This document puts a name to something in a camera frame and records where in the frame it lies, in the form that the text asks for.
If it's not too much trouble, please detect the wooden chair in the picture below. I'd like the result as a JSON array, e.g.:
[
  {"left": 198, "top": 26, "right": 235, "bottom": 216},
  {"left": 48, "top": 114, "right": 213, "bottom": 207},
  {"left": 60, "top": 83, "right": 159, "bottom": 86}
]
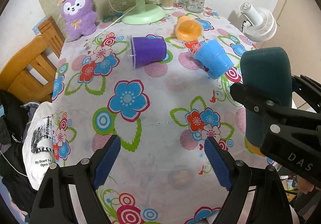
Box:
[{"left": 1, "top": 16, "right": 65, "bottom": 103}]

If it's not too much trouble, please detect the blue plastic cup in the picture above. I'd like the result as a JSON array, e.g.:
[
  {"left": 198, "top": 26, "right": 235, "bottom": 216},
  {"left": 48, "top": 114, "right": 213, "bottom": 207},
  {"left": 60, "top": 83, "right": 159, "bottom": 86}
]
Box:
[{"left": 191, "top": 39, "right": 233, "bottom": 79}]

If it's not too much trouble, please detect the floral tablecloth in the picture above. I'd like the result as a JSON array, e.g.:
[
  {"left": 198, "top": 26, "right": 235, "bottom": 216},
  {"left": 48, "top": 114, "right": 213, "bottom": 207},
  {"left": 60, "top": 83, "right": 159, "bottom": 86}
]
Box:
[{"left": 53, "top": 5, "right": 271, "bottom": 223}]

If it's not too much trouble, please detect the white floor fan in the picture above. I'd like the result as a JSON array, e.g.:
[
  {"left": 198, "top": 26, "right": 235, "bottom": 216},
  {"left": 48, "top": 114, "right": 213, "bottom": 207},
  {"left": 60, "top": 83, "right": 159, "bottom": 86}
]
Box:
[{"left": 239, "top": 2, "right": 277, "bottom": 43}]

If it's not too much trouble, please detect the cotton swab container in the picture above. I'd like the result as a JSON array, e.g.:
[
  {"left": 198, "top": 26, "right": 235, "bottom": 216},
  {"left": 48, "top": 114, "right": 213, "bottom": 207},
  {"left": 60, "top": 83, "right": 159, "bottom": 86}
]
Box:
[{"left": 159, "top": 0, "right": 175, "bottom": 10}]

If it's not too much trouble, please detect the white printed t-shirt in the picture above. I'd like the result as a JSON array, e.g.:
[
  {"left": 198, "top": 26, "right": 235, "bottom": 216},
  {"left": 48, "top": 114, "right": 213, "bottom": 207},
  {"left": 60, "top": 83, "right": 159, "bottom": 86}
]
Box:
[{"left": 22, "top": 102, "right": 56, "bottom": 190}]

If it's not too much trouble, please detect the purple plush toy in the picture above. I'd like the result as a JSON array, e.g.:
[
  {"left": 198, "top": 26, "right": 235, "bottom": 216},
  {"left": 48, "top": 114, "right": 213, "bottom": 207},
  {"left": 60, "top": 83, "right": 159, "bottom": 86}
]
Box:
[{"left": 60, "top": 0, "right": 98, "bottom": 41}]

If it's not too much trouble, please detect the black clothing pile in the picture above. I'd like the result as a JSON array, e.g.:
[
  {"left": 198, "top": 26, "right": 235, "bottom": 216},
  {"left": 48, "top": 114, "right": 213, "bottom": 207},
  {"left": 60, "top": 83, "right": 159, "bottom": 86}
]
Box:
[{"left": 1, "top": 90, "right": 37, "bottom": 214}]

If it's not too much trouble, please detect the purple plastic cup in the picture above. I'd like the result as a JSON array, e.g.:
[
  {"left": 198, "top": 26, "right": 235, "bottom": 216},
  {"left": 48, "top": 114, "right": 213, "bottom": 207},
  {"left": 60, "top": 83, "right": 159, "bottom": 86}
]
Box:
[{"left": 127, "top": 36, "right": 167, "bottom": 69}]

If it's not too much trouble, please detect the dark teal cup yellow rim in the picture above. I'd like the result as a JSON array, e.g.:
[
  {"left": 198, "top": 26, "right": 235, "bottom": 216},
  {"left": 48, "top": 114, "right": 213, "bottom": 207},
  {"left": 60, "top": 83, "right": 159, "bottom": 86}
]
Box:
[{"left": 241, "top": 47, "right": 292, "bottom": 155}]

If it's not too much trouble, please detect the orange plastic cup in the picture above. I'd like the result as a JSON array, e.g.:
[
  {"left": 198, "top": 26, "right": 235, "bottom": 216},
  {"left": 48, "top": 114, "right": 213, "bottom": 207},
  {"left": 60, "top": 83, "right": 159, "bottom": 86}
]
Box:
[{"left": 175, "top": 16, "right": 203, "bottom": 42}]

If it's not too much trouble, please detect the white fan power cord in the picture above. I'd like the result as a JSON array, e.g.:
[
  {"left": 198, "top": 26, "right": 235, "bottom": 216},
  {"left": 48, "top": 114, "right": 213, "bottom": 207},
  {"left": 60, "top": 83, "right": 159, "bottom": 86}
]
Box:
[{"left": 85, "top": 4, "right": 139, "bottom": 46}]

